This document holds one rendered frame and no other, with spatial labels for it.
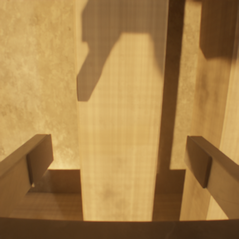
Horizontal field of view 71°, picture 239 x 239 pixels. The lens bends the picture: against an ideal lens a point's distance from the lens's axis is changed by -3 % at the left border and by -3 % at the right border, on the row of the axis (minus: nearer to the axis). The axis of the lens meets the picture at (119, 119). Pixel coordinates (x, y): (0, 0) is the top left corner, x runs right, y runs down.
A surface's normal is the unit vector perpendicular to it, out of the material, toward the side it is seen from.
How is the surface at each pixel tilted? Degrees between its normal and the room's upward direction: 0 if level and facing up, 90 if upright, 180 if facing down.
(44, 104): 0
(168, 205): 90
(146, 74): 0
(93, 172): 0
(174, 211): 90
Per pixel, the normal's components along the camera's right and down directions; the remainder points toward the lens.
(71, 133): 0.00, 0.26
